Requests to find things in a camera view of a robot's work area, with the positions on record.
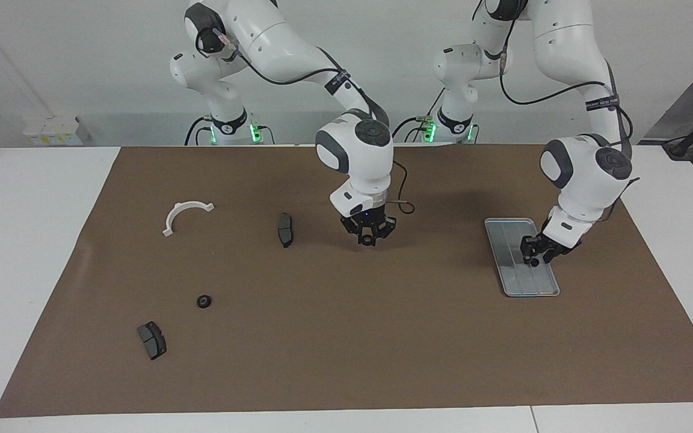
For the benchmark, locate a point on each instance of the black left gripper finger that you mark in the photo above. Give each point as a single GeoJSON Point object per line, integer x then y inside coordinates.
{"type": "Point", "coordinates": [547, 257]}
{"type": "Point", "coordinates": [527, 254]}

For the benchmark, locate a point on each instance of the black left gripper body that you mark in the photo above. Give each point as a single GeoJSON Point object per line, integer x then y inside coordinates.
{"type": "Point", "coordinates": [554, 245]}

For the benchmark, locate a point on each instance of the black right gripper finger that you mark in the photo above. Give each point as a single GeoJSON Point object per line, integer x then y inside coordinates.
{"type": "Point", "coordinates": [382, 233]}
{"type": "Point", "coordinates": [361, 237]}

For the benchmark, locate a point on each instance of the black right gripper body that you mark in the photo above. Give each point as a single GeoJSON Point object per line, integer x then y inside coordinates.
{"type": "Point", "coordinates": [370, 218]}

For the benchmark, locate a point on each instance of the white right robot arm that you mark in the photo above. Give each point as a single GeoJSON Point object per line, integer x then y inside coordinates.
{"type": "Point", "coordinates": [280, 42]}

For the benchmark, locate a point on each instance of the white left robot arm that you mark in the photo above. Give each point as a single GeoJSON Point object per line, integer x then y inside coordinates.
{"type": "Point", "coordinates": [569, 60]}

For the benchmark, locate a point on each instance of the silver metal tray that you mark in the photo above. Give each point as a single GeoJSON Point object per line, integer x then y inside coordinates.
{"type": "Point", "coordinates": [506, 252]}

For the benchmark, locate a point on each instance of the long dark brake pad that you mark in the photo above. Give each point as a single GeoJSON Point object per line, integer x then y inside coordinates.
{"type": "Point", "coordinates": [285, 230]}

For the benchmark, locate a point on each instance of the brown table mat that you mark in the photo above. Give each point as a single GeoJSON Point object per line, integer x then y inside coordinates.
{"type": "Point", "coordinates": [352, 331]}

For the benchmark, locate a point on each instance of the short grey brake pad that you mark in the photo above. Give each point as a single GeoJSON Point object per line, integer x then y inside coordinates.
{"type": "Point", "coordinates": [153, 341]}

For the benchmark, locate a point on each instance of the white curved plastic bracket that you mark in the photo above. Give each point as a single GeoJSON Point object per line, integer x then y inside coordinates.
{"type": "Point", "coordinates": [173, 214]}

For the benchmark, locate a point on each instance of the white wall socket box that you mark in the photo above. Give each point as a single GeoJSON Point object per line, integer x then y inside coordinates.
{"type": "Point", "coordinates": [52, 129]}

